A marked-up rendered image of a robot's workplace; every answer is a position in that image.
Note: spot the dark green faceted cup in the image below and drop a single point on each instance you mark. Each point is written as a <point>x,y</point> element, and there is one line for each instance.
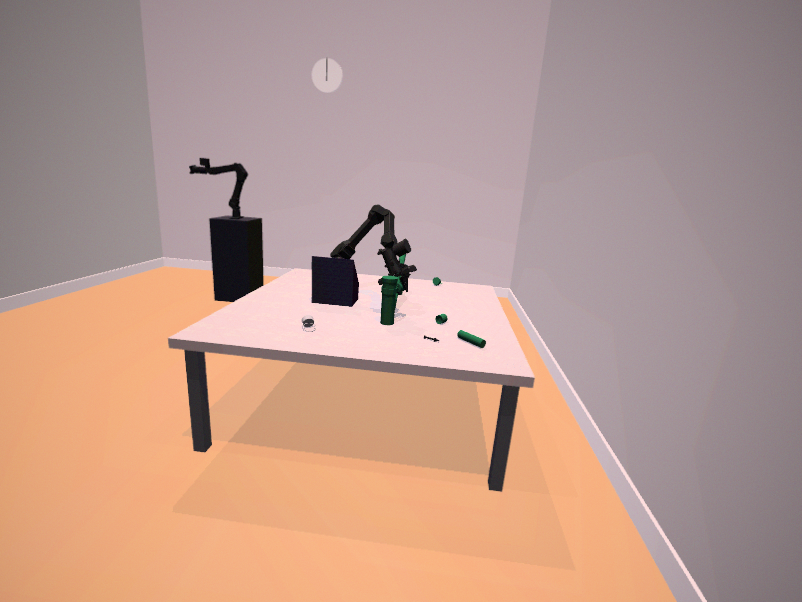
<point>399,288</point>

